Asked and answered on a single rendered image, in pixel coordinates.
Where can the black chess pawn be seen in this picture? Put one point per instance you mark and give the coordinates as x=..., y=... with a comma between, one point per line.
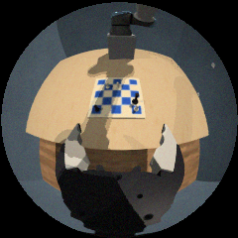
x=96, y=108

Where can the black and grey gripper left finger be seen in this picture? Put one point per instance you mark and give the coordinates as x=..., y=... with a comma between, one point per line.
x=71, y=160

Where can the blue and white checkerboard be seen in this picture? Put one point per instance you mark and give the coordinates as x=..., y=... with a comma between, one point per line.
x=116, y=102

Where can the black chess piece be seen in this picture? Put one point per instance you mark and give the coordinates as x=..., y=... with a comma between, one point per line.
x=135, y=101

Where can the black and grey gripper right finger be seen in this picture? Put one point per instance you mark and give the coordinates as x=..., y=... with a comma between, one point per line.
x=167, y=163

